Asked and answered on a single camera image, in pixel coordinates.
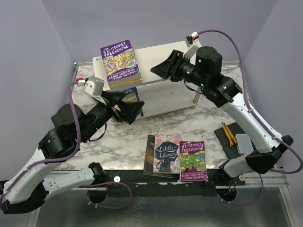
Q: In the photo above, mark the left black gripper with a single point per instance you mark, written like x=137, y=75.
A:
x=129, y=110

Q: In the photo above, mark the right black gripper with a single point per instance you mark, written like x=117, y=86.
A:
x=169, y=67

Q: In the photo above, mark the blue 91-Storey Treehouse book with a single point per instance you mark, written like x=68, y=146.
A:
x=131, y=94

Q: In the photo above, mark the orange 130-Storey Treehouse book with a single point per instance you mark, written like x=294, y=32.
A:
x=125, y=82

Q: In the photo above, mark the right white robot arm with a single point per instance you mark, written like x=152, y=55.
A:
x=226, y=94

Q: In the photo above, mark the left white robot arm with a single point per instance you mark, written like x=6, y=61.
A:
x=30, y=188

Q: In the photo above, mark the white two-tier wooden shelf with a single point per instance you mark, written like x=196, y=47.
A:
x=159, y=94

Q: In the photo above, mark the thin dark patterned book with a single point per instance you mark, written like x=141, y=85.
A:
x=149, y=157

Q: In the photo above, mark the Little Women dark book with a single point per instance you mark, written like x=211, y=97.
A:
x=166, y=154

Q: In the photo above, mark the purple 117-Storey Treehouse book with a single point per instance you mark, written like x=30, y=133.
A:
x=192, y=162

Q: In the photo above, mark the yellow utility knife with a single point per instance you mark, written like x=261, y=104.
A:
x=231, y=138

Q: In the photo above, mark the black notebook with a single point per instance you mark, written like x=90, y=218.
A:
x=235, y=129

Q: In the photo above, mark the grey rectangular case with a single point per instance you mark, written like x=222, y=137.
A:
x=244, y=145

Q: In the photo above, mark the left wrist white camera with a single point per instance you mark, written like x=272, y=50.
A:
x=93, y=87

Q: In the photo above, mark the wrist white camera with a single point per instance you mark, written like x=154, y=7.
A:
x=194, y=44
x=93, y=87

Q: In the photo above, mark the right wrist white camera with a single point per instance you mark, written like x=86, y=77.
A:
x=194, y=44

